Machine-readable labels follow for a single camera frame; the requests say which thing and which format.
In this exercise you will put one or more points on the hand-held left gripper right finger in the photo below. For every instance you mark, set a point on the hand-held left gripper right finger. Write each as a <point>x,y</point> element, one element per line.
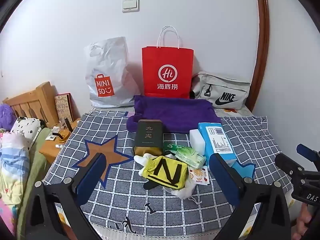
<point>222,177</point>

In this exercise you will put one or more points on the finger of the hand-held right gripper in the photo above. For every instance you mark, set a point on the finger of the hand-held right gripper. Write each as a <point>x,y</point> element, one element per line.
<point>308,153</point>
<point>290,166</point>

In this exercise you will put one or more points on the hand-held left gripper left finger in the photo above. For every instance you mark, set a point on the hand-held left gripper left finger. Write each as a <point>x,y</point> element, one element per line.
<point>92,177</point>

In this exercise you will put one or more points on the fruit print packet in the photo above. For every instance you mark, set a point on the fruit print packet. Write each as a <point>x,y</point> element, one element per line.
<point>197,175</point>

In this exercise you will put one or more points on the light green tissue packet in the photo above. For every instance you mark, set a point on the light green tissue packet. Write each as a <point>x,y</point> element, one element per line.
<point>192,158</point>

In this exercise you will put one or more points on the white soap block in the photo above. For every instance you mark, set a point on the white soap block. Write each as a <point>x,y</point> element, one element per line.
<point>196,140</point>

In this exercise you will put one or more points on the white cloth piece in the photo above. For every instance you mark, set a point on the white cloth piece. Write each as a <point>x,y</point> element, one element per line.
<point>141,161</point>

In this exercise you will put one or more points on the yellow black plush toy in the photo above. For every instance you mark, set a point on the yellow black plush toy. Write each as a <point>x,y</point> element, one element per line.
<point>167,172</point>

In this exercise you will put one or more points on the green snack packet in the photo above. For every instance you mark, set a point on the green snack packet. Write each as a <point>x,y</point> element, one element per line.
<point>170,146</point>

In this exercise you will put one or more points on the person's right hand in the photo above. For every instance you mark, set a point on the person's right hand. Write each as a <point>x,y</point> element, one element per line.
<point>303,220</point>

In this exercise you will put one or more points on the blue star patch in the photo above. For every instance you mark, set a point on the blue star patch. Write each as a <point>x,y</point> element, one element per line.
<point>246,171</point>

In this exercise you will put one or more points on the blue tissue pack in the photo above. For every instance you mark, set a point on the blue tissue pack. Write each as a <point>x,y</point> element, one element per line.
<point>217,140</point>

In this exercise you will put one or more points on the grey checked blanket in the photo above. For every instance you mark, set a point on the grey checked blanket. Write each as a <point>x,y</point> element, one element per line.
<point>250,140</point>

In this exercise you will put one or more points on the wooden nightstand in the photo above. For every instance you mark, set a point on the wooden nightstand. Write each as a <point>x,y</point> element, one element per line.
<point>50,152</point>

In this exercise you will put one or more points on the amber glass cup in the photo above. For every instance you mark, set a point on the amber glass cup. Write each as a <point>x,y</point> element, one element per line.
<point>64,133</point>

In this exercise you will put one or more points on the green bed sheet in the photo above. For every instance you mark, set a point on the green bed sheet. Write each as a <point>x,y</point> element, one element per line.
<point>35,170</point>

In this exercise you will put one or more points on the dark green tea tin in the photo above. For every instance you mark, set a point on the dark green tea tin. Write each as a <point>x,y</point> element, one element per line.
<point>147,135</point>

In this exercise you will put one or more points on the brown patterned book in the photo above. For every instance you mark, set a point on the brown patterned book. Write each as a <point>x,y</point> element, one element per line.
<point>64,107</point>

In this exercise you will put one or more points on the purple cloth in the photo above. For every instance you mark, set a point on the purple cloth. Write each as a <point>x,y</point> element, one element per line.
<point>175,112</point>

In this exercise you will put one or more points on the pastel quilt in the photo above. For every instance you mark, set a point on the pastel quilt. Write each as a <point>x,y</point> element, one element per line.
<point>12,165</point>

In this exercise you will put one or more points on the white black-dotted pillow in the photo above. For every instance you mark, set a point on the white black-dotted pillow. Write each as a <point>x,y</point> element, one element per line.
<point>25,130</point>

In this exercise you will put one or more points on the grey waist bag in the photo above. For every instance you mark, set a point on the grey waist bag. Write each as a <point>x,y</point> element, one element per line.
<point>225,87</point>

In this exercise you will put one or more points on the wooden headboard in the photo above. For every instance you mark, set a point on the wooden headboard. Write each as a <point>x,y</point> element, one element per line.
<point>30,100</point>

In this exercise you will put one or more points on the purple plush toy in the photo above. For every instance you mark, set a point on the purple plush toy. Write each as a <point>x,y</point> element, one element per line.
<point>6,117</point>

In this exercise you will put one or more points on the white plastic shopping bag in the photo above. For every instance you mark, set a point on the white plastic shopping bag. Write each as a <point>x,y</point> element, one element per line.
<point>110,62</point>

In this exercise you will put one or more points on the red paper bag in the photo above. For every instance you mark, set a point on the red paper bag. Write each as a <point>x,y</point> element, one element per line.
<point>167,60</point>

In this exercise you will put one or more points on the brown wooden door frame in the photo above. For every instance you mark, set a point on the brown wooden door frame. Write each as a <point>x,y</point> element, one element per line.
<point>262,42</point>

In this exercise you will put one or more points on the white wall switch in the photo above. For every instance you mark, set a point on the white wall switch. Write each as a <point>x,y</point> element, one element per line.
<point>130,5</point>

